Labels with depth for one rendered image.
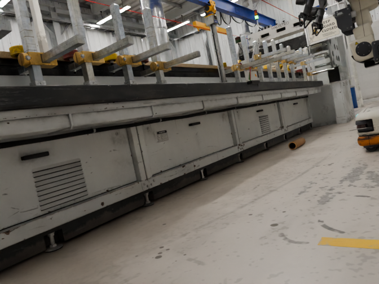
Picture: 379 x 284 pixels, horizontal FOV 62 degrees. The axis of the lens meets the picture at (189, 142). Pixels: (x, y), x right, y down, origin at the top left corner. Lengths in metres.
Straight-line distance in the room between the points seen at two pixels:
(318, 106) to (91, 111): 4.45
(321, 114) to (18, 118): 4.79
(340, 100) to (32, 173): 4.55
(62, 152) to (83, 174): 0.16
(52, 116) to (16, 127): 0.15
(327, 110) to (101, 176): 4.30
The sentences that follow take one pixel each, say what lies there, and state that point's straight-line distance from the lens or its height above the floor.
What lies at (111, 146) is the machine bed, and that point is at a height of 0.40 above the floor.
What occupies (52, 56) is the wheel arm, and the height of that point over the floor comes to 0.80.
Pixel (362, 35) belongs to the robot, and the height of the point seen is 0.82.
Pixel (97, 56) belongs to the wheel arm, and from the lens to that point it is 1.53.
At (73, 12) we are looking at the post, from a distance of 1.61.
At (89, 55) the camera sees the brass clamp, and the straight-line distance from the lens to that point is 1.55.
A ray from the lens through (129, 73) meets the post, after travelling 1.69.
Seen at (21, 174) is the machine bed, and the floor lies 0.37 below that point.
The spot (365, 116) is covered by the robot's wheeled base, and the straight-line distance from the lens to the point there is 2.49.
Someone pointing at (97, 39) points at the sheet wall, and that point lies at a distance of 11.56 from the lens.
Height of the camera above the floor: 0.44
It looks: 3 degrees down
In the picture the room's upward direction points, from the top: 11 degrees counter-clockwise
